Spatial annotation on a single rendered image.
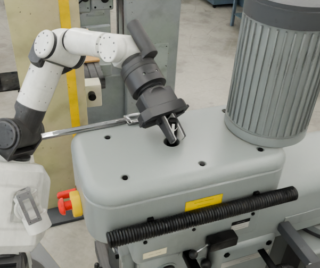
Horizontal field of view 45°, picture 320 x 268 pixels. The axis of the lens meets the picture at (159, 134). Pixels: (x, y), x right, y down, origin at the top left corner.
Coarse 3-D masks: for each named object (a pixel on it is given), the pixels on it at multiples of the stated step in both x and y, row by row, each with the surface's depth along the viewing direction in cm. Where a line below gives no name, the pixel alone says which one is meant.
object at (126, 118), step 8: (112, 120) 93; (120, 120) 94; (128, 120) 94; (136, 120) 94; (72, 128) 90; (80, 128) 90; (88, 128) 90; (96, 128) 91; (48, 136) 87; (56, 136) 88
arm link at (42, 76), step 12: (48, 36) 102; (36, 48) 105; (48, 48) 102; (36, 60) 106; (84, 60) 111; (36, 72) 108; (48, 72) 108; (60, 72) 111; (24, 84) 110; (36, 84) 108; (48, 84) 110; (24, 96) 109; (36, 96) 109; (48, 96) 112; (36, 108) 110
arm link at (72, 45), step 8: (56, 32) 105; (64, 32) 104; (72, 32) 101; (80, 32) 100; (88, 32) 99; (64, 40) 103; (72, 40) 100; (80, 40) 99; (88, 40) 97; (56, 48) 103; (64, 48) 105; (72, 48) 102; (80, 48) 100; (88, 48) 97; (56, 56) 105; (64, 56) 106; (72, 56) 108; (80, 56) 110; (64, 64) 109; (72, 64) 110; (80, 64) 111
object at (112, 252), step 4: (108, 248) 164; (112, 248) 157; (116, 248) 155; (112, 252) 159; (116, 252) 154; (112, 256) 161; (112, 260) 163; (116, 260) 157; (112, 264) 165; (116, 264) 159
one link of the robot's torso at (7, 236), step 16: (0, 160) 112; (16, 160) 113; (0, 176) 108; (16, 176) 110; (32, 176) 113; (48, 176) 120; (0, 192) 107; (16, 192) 110; (48, 192) 119; (0, 208) 107; (0, 224) 107; (16, 224) 109; (0, 240) 106; (16, 240) 109; (32, 240) 112; (0, 256) 109
